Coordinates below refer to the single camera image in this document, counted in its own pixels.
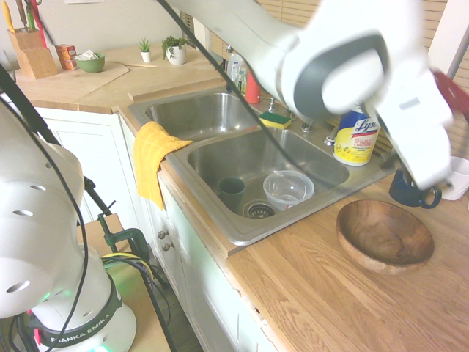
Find yellow handled knife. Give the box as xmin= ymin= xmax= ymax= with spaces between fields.
xmin=1 ymin=2 xmax=18 ymax=34

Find green table clamp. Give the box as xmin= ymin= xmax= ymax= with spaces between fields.
xmin=96 ymin=213 xmax=152 ymax=258

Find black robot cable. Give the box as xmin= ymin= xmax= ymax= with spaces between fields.
xmin=156 ymin=0 xmax=351 ymax=191

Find green handled knife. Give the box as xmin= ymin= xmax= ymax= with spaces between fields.
xmin=23 ymin=0 xmax=38 ymax=32

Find yellow green sponge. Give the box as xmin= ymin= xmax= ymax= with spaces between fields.
xmin=257 ymin=111 xmax=293 ymax=131

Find brown handled knife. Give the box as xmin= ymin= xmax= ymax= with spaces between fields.
xmin=14 ymin=0 xmax=29 ymax=30

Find Lysol wipes canister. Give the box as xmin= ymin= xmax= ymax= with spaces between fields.
xmin=332 ymin=104 xmax=381 ymax=167

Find clear plastic round container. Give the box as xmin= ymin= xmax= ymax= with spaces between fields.
xmin=262 ymin=169 xmax=316 ymax=212

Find wooden window blinds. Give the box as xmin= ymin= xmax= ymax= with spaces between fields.
xmin=210 ymin=0 xmax=469 ymax=155

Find green bowl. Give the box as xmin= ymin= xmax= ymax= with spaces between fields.
xmin=73 ymin=51 xmax=107 ymax=74

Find yellow dish towel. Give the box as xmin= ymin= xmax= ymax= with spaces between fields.
xmin=132 ymin=120 xmax=193 ymax=211

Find dark green plastic cup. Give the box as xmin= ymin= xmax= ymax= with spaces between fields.
xmin=216 ymin=176 xmax=246 ymax=210

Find metal sink drain strainer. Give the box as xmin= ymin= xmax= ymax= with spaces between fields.
xmin=243 ymin=200 xmax=276 ymax=219

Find clear dish soap bottle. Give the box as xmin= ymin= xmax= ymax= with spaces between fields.
xmin=225 ymin=45 xmax=248 ymax=93

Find orange cardboard box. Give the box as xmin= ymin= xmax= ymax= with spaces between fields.
xmin=54 ymin=43 xmax=78 ymax=72

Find stainless steel double sink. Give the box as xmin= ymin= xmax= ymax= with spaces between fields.
xmin=127 ymin=87 xmax=404 ymax=247

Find pink handled knife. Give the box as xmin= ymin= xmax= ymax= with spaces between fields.
xmin=30 ymin=0 xmax=49 ymax=49

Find metal sink sprayer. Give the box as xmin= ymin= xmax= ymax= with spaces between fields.
xmin=323 ymin=126 xmax=339 ymax=147

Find red bottle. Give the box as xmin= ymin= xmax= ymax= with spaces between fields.
xmin=244 ymin=69 xmax=262 ymax=105

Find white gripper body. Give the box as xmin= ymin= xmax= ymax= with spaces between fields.
xmin=365 ymin=67 xmax=454 ymax=191

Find white cup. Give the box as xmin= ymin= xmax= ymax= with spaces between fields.
xmin=438 ymin=155 xmax=469 ymax=201

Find white kitchen cabinet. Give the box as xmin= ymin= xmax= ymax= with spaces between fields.
xmin=32 ymin=106 xmax=270 ymax=352

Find small potted plant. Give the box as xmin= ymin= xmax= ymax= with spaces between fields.
xmin=137 ymin=37 xmax=153 ymax=64

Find light wooden board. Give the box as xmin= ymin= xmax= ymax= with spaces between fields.
xmin=14 ymin=60 xmax=131 ymax=104

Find coloured wire bundle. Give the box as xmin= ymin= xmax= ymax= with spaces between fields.
xmin=100 ymin=250 xmax=173 ymax=331

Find red gripper camera mount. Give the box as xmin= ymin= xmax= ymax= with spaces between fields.
xmin=430 ymin=68 xmax=469 ymax=120

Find large potted plant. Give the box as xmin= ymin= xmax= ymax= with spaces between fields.
xmin=160 ymin=34 xmax=188 ymax=66

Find wooden knife block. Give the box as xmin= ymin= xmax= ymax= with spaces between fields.
xmin=7 ymin=29 xmax=59 ymax=80

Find brown wooden bowl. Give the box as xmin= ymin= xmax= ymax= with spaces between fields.
xmin=335 ymin=199 xmax=436 ymax=276

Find navy blue mug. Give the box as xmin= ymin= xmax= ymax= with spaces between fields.
xmin=388 ymin=166 xmax=443 ymax=210

